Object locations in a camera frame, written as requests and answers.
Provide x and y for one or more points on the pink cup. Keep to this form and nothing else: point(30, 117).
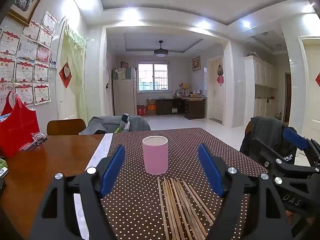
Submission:
point(155, 160)

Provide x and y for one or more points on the chair with grey jacket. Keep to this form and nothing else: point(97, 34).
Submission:
point(105, 125)

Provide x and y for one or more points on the red cardboard box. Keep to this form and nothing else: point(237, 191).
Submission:
point(141, 110)

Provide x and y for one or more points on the framed tree picture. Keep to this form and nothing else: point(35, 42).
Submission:
point(27, 0)

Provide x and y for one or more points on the brown polka dot tablecloth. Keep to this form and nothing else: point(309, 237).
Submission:
point(140, 200)

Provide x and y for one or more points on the colourful toy clutter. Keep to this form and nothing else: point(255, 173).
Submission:
point(186, 90)

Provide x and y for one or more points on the red bag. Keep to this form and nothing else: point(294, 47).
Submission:
point(17, 130)

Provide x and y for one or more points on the white tall cabinet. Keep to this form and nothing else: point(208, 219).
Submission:
point(261, 75)

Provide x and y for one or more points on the wall of red-trimmed certificates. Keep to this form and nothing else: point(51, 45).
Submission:
point(25, 72)

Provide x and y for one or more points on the dark wooden desk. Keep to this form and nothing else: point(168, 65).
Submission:
point(193, 108)

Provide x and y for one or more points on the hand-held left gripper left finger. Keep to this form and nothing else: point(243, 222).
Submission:
point(113, 170)

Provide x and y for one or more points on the brown cardboard boxes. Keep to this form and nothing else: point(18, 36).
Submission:
point(151, 107)

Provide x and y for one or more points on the barred window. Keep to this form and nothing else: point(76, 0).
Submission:
point(153, 77)

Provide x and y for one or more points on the white door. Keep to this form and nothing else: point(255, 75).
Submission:
point(215, 100)

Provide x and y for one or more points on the brown entrance door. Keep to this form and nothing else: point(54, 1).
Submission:
point(288, 97)

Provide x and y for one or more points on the small framed wall picture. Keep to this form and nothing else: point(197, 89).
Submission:
point(196, 63)

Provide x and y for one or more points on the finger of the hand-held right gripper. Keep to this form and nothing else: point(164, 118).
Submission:
point(295, 136)
point(275, 167)

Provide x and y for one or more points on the small wall photo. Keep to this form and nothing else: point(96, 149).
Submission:
point(53, 64)

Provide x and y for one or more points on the round ceiling fan lamp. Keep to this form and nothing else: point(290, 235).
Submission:
point(161, 52)

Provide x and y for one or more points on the bunch of wooden chopsticks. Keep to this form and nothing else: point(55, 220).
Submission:
point(175, 205)

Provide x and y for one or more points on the white marbled table mat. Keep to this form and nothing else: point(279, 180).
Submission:
point(100, 147)

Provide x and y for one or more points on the brown wooden chair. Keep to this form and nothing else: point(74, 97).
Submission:
point(65, 127)

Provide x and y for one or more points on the clear packet of black items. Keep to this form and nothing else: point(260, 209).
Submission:
point(35, 140)

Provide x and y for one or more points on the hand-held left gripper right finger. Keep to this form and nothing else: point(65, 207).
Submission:
point(211, 172)

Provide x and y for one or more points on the pale green curtain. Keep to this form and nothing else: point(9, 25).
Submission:
point(75, 67)

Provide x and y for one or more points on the red hanging door decoration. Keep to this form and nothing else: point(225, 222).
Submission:
point(220, 78)

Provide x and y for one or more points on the red diamond wall decoration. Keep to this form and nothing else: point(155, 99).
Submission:
point(65, 75)

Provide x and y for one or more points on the white refrigerator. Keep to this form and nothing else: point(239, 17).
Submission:
point(123, 95)

